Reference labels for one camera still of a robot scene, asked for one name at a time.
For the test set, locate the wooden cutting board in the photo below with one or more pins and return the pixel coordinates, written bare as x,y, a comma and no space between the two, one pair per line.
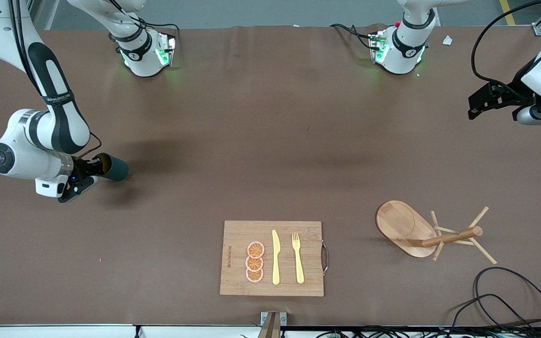
237,234

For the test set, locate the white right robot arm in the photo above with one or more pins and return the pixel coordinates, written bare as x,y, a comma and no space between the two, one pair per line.
54,117

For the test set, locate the white table edge rail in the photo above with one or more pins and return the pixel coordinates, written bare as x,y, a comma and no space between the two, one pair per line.
64,332

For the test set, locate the yellow plastic fork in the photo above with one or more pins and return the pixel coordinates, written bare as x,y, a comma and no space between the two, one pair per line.
298,267

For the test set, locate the toy orange slice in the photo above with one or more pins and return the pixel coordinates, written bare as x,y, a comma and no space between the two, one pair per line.
255,249

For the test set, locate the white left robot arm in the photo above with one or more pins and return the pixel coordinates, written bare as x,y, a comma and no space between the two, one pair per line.
404,47

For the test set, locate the brown table mat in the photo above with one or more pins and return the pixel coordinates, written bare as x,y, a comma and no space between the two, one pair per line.
204,141

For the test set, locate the dark green cup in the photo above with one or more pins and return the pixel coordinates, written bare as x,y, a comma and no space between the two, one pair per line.
118,170

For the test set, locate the yellow plastic knife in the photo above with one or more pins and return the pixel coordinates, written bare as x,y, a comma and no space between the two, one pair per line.
276,263

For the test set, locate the metal bracket with post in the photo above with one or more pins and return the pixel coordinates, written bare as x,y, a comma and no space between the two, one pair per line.
273,321

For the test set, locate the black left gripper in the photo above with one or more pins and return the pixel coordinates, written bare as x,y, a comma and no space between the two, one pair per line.
510,93

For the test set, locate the wooden cup rack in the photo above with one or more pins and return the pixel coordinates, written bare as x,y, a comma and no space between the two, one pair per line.
399,225

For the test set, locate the white paper scrap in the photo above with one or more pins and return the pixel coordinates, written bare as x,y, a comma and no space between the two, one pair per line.
447,40

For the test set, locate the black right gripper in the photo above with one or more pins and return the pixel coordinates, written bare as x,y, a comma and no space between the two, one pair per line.
81,167

